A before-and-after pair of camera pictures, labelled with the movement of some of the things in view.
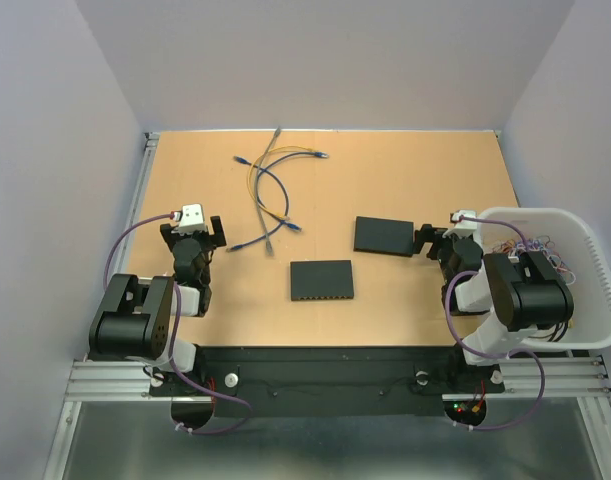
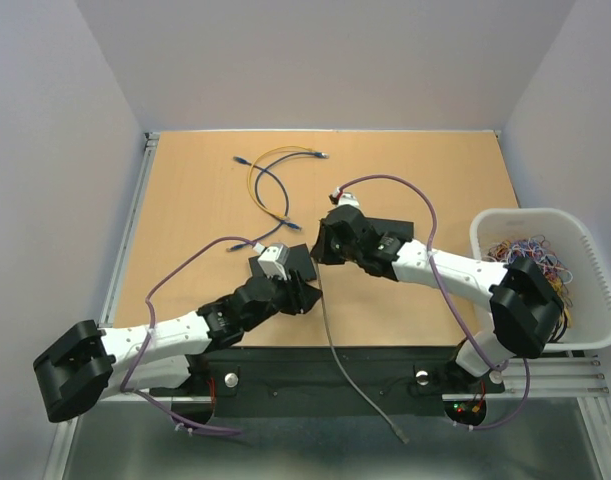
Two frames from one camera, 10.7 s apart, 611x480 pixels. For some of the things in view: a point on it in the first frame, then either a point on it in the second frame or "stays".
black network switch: [321, 280] to [299, 260]
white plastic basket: [598, 314] stays
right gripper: [427, 232] to [321, 247]
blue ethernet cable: [287, 206] stays
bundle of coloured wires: [540, 244] stays
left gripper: [171, 238] to [300, 294]
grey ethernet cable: [268, 240] to [402, 435]
